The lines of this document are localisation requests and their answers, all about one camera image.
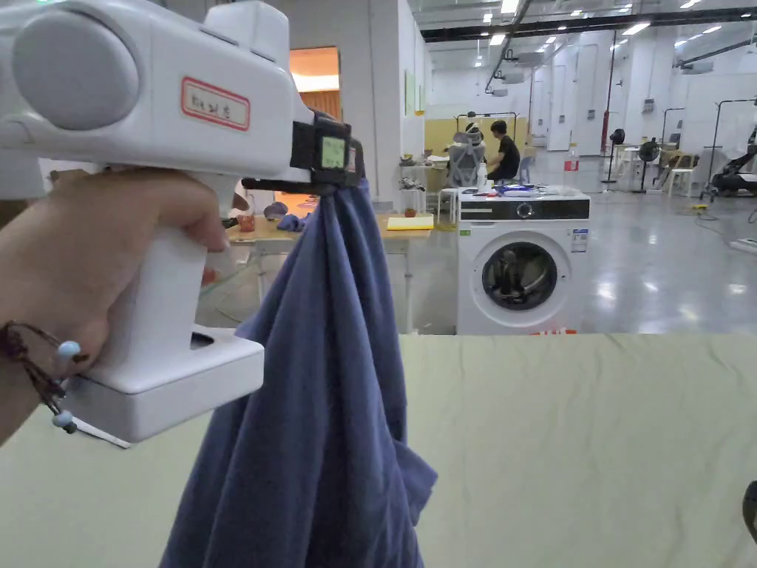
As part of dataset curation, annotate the black standing fan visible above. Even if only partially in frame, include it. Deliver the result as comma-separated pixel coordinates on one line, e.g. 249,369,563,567
631,138,662,195
601,126,628,183

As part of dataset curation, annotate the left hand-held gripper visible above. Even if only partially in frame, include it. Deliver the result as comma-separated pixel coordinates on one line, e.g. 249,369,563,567
0,0,356,444

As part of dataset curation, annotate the person's left hand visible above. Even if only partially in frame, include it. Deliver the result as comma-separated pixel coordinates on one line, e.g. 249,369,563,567
0,167,251,379

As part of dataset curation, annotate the white washing machine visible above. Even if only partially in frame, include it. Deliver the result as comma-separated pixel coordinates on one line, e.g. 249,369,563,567
455,162,592,337

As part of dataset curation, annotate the black robot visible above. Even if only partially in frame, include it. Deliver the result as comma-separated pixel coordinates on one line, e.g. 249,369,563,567
709,125,757,198

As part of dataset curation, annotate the wooden table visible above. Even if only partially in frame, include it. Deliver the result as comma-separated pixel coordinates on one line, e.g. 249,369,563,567
227,200,436,334

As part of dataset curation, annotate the bed with pale green sheet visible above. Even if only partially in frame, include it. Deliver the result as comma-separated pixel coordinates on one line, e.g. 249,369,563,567
0,332,757,568

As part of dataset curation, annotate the grey office chair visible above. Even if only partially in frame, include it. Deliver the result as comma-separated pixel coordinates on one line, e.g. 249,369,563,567
446,129,488,190

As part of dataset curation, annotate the dark blue shirt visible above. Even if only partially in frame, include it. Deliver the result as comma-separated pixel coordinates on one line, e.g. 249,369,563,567
158,176,439,568

